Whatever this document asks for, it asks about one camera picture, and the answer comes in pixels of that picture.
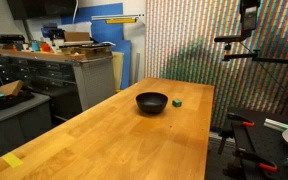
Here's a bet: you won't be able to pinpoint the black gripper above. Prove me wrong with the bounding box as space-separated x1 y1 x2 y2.
239 0 261 41

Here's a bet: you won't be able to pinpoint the green block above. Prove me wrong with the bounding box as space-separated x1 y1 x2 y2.
171 98 183 108

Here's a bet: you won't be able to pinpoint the black bowl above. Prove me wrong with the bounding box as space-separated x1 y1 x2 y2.
135 91 169 115

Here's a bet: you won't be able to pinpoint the light wooden block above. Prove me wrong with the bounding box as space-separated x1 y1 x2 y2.
0 79 25 98

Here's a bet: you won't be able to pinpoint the multicolour patterned backdrop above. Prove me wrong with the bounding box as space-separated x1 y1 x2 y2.
144 0 288 132

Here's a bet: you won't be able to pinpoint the silver aluminium extrusion bar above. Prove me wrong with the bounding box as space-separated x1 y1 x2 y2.
263 118 288 132

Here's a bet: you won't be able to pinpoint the black perforated breadboard table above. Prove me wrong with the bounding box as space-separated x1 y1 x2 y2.
205 106 288 180

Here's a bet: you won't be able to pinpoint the grey metal pole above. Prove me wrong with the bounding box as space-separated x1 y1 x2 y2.
133 52 141 84

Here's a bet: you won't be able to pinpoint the yellow level bar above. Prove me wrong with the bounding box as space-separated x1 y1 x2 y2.
105 17 138 25

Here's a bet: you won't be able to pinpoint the beige foam board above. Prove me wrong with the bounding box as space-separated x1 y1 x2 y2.
112 51 125 91

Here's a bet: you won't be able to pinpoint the blue board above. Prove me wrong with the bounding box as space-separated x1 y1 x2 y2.
61 2 132 90

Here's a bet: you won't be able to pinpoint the grey perforated panel cabinet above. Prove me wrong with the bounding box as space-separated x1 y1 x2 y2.
72 55 117 112

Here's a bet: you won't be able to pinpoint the brown cardboard box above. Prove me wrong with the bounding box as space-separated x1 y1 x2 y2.
63 31 92 43

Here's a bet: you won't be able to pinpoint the orange small container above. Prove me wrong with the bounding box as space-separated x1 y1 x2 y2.
39 42 52 53

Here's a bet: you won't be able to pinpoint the teal small cup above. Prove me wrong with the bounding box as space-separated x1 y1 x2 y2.
30 40 41 52

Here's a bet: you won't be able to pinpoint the wooden plank cabinet top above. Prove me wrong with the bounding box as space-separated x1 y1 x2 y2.
0 48 87 62

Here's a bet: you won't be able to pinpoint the dark grey drawer cabinet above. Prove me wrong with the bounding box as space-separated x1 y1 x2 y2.
0 54 82 119

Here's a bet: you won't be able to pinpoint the black sensor bar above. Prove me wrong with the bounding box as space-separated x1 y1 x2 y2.
0 33 26 44

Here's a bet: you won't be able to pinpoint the grey plastic storage bin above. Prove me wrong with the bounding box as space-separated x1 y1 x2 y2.
0 92 53 151

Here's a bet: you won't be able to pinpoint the black tray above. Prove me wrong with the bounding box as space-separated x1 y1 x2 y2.
0 89 36 116

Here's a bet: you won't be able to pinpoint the yellow tape piece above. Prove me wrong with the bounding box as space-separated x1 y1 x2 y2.
1 152 24 169

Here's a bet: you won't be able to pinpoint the black stereo camera bar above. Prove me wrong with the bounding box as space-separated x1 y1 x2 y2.
213 34 248 43

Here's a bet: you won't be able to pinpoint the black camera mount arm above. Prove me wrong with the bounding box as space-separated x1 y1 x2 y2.
221 41 288 71

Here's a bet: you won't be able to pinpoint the black clamp orange handle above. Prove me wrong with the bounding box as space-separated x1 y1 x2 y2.
226 112 256 128
234 148 279 173

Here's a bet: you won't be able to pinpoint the white wall rail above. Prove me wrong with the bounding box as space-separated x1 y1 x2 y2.
91 13 146 21

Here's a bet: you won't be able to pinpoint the white hanging cable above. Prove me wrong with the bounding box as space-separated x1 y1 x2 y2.
72 0 80 24

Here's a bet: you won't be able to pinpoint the black wall monitor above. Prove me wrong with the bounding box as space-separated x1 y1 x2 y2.
6 0 79 20

